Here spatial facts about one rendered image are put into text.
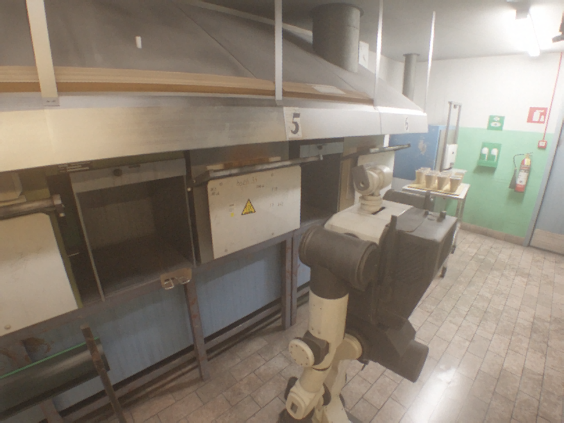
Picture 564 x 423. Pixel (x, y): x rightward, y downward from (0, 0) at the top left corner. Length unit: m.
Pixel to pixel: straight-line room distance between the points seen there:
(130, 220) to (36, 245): 0.90
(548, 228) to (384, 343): 4.12
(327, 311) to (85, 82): 0.91
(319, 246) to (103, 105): 0.74
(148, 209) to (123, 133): 1.09
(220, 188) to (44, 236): 0.71
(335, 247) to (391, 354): 0.43
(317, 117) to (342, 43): 1.19
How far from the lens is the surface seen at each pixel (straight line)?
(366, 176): 0.70
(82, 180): 1.24
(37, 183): 1.26
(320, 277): 0.59
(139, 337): 1.70
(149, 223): 2.02
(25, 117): 0.95
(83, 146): 0.94
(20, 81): 0.99
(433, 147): 3.84
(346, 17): 2.61
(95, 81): 1.00
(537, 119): 4.62
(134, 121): 0.97
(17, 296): 1.26
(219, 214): 1.35
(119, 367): 1.78
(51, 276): 1.23
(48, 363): 1.53
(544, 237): 4.86
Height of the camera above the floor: 1.61
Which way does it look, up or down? 19 degrees down
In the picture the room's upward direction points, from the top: straight up
